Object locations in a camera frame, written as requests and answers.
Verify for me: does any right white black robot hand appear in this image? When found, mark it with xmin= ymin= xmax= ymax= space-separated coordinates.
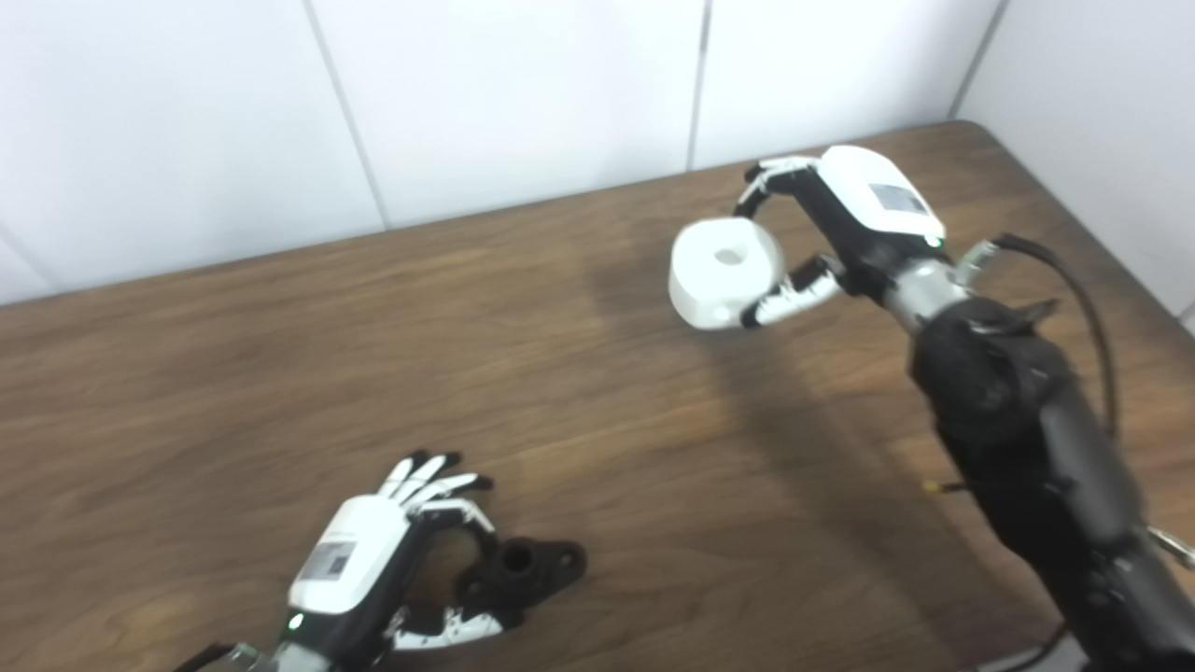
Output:
xmin=732 ymin=144 xmax=948 ymax=330

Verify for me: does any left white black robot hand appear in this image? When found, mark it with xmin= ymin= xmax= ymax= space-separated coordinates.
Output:
xmin=279 ymin=450 xmax=511 ymax=667

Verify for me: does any round white piece with hole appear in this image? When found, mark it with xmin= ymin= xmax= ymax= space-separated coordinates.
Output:
xmin=668 ymin=217 xmax=788 ymax=331

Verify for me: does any black flanged holder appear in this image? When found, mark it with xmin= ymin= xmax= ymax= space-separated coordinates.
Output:
xmin=454 ymin=538 xmax=588 ymax=623

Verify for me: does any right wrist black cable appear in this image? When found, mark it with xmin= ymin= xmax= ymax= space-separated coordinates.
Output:
xmin=989 ymin=232 xmax=1122 ymax=441

